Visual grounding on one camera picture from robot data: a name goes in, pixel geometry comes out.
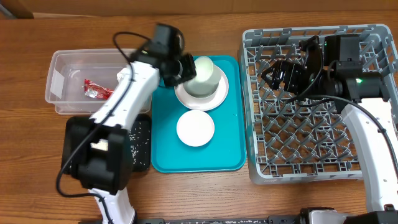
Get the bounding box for teal serving tray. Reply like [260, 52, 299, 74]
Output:
[151, 55, 246, 173]

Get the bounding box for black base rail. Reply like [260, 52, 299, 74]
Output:
[137, 215, 306, 224]

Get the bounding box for white napkin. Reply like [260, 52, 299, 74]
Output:
[116, 70, 124, 83]

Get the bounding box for red snack wrapper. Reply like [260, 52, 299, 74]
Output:
[83, 79, 114, 100]

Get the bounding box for rice and food scraps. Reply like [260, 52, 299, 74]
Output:
[90, 119, 151, 172]

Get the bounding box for clear plastic bin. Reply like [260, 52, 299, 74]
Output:
[45, 49, 127, 115]

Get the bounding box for large white plate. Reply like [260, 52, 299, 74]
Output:
[175, 65, 229, 111]

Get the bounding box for black tray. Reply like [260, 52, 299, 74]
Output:
[61, 114, 152, 172]

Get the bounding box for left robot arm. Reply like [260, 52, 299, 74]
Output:
[55, 23, 196, 223]

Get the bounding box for white bowl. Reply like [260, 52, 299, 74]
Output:
[183, 75, 221, 98]

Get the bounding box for grey dishwasher rack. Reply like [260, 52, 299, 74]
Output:
[239, 24, 397, 184]

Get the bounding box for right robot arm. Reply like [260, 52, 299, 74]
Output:
[261, 34, 397, 223]

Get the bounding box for small white plate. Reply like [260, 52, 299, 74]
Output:
[176, 110, 215, 147]

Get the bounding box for white paper cup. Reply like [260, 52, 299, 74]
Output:
[194, 56, 214, 76]

